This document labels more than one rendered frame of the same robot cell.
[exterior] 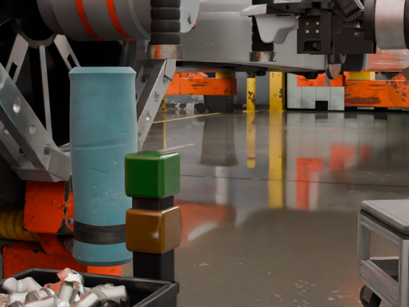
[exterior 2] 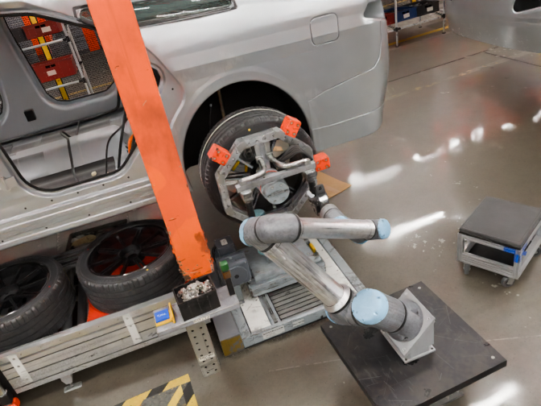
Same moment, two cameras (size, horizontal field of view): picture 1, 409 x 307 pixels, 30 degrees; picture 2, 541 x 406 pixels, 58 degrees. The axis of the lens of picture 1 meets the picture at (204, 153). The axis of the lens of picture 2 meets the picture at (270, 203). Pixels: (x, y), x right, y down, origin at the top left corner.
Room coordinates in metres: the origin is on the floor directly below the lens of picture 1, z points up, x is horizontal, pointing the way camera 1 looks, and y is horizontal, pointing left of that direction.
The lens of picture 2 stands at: (-0.23, -1.69, 2.13)
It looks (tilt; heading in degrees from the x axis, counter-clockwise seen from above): 31 degrees down; 53
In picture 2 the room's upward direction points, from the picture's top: 12 degrees counter-clockwise
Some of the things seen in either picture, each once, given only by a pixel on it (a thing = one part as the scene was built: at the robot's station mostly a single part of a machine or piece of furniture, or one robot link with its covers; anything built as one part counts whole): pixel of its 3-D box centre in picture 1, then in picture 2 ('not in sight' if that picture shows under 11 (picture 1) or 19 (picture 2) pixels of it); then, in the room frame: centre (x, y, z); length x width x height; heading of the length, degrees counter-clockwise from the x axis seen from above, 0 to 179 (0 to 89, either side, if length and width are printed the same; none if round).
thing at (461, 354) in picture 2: not in sight; (406, 362); (1.08, -0.74, 0.15); 0.60 x 0.60 x 0.30; 69
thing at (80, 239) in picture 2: not in sight; (97, 240); (0.64, 1.96, 0.02); 0.52 x 0.42 x 0.04; 150
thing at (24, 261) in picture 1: (62, 230); not in sight; (1.19, 0.23, 0.48); 0.16 x 0.12 x 0.17; 66
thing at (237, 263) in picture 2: not in sight; (230, 264); (0.96, 0.47, 0.26); 0.42 x 0.18 x 0.35; 66
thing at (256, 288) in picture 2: not in sight; (279, 263); (1.24, 0.34, 0.13); 0.50 x 0.36 x 0.10; 156
